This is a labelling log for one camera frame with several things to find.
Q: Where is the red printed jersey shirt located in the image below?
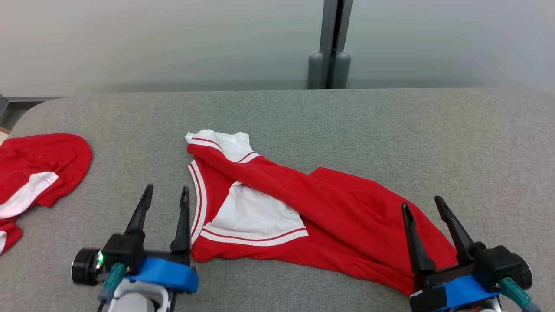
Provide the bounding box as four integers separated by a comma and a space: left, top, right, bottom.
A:
185, 129, 460, 296

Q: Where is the grey cylindrical post foot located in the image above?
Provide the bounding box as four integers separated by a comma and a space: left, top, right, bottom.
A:
308, 53, 325, 89
333, 52, 351, 89

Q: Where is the camera cable teal plug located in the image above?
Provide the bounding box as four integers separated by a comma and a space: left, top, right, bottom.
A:
97, 263, 127, 312
499, 277, 542, 312

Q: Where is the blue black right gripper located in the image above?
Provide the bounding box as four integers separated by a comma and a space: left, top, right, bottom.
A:
402, 196, 501, 312

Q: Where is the left camera cable teal plug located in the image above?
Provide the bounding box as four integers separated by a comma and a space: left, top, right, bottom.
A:
97, 263, 127, 312

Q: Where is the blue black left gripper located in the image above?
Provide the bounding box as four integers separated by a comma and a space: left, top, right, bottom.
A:
72, 184, 200, 312

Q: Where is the red shorts white trim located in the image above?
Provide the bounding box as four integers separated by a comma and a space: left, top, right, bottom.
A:
0, 133, 92, 255

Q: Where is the right camera cable teal plug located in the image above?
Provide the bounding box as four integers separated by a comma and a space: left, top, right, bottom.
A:
499, 277, 542, 312

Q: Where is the grey partition post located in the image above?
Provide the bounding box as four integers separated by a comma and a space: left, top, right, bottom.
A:
319, 0, 353, 89

